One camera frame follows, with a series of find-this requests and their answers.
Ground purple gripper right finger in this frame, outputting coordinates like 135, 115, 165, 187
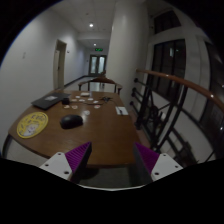
134, 143, 182, 181

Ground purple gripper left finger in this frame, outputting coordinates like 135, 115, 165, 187
40, 142, 92, 181

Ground black computer mouse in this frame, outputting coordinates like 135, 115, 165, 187
60, 114, 83, 129

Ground round yellow mouse pad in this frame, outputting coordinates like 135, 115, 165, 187
16, 112, 49, 139

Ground white round token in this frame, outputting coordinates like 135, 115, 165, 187
84, 110, 90, 116

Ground small black box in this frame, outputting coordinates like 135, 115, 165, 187
62, 98, 70, 105

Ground white notepad with pen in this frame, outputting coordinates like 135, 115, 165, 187
115, 106, 128, 115

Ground black closed laptop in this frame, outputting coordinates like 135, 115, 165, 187
32, 93, 68, 110

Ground white card on table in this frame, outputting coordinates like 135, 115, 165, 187
80, 92, 90, 97

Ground wooden stair handrail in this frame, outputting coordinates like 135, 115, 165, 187
136, 69, 224, 113

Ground wooden chair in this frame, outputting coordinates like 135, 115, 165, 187
78, 72, 123, 94

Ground double glass door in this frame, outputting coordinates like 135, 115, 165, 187
89, 55, 107, 76

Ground side doorway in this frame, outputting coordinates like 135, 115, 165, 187
53, 40, 67, 89

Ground green exit sign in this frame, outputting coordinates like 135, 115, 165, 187
95, 48, 103, 52

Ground black cable bundle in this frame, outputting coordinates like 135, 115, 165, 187
99, 96, 114, 103

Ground dark window frame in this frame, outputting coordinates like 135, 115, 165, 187
152, 11, 186, 99

